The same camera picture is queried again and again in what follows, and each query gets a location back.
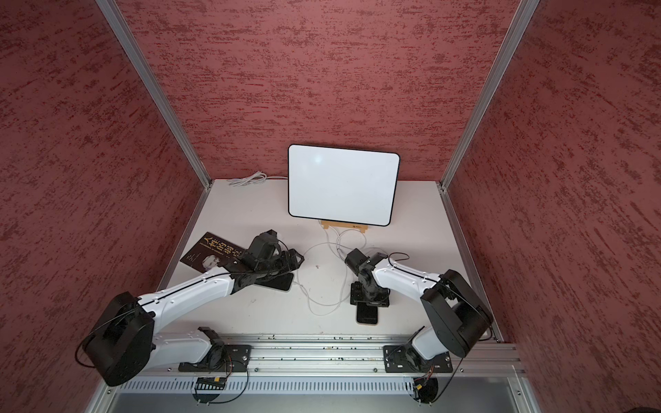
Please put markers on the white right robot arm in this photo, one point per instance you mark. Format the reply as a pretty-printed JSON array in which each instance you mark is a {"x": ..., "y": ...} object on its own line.
[{"x": 458, "y": 318}]

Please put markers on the wooden board stand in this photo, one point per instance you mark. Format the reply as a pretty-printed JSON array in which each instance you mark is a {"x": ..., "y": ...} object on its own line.
[{"x": 326, "y": 224}]

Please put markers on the left aluminium corner post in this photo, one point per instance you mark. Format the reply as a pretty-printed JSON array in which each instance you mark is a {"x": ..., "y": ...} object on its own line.
[{"x": 130, "y": 46}]

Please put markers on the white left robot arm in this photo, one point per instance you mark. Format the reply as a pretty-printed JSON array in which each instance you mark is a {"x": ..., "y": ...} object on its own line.
[{"x": 129, "y": 337}]

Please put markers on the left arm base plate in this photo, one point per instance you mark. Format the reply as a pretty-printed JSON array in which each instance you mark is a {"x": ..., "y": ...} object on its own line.
[{"x": 228, "y": 359}]

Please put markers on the aluminium corner post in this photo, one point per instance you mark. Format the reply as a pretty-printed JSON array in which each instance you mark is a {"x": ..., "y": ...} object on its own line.
[
  {"x": 130, "y": 46},
  {"x": 519, "y": 23}
]

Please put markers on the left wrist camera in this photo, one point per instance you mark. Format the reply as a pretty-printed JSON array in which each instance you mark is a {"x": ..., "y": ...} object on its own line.
[{"x": 267, "y": 241}]

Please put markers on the white board black frame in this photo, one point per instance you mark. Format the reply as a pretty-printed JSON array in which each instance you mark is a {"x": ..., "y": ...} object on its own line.
[{"x": 342, "y": 185}]

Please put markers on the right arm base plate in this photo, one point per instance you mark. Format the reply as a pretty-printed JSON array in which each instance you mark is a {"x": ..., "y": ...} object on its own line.
[{"x": 405, "y": 359}]

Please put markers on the right aluminium corner post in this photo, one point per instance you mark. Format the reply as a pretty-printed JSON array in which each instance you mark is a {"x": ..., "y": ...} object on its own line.
[{"x": 519, "y": 23}]

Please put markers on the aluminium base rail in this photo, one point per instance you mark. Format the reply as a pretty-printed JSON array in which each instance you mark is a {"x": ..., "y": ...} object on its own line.
[{"x": 334, "y": 356}]

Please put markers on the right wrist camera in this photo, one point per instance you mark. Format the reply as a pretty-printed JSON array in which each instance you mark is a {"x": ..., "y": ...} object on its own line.
[{"x": 354, "y": 260}]

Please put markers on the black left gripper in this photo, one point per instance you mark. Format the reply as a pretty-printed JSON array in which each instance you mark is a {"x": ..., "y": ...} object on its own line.
[{"x": 286, "y": 266}]

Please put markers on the pink-cased phone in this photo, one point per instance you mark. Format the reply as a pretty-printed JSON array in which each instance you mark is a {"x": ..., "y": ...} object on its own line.
[{"x": 367, "y": 315}]

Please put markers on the white slotted cable duct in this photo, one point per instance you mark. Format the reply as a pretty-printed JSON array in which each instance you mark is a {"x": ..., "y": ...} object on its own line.
[{"x": 263, "y": 385}]

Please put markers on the dark book with portrait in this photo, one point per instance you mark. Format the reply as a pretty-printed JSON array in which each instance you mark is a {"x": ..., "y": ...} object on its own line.
[{"x": 211, "y": 251}]

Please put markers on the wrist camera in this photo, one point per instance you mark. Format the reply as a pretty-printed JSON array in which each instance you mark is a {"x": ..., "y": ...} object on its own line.
[
  {"x": 354, "y": 260},
  {"x": 267, "y": 241}
]

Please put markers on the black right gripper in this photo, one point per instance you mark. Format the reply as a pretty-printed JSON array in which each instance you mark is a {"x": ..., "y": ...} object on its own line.
[{"x": 355, "y": 296}]

